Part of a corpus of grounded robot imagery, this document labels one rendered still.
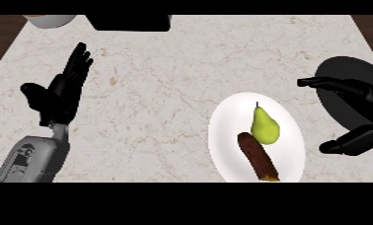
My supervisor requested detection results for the white oval plate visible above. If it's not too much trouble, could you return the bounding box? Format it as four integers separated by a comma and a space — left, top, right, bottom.
207, 92, 308, 184

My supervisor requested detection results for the green pear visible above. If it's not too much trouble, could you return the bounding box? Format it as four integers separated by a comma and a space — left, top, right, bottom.
249, 101, 282, 146

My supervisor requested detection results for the black appliance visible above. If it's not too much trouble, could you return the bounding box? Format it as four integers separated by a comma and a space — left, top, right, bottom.
84, 14, 174, 33

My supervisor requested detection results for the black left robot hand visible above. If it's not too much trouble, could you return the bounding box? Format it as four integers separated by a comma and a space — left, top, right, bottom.
19, 41, 95, 128

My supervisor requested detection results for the white bowl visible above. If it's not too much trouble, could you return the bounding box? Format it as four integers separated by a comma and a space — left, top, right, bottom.
22, 14, 78, 30

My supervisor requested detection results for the dark grey pan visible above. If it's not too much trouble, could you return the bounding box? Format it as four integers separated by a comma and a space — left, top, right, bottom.
313, 55, 373, 132

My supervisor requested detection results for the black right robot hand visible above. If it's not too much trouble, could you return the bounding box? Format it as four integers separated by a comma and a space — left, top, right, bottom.
297, 76, 373, 157

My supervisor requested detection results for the brown sweet potato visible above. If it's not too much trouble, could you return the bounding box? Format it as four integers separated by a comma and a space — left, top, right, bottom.
236, 131, 282, 183

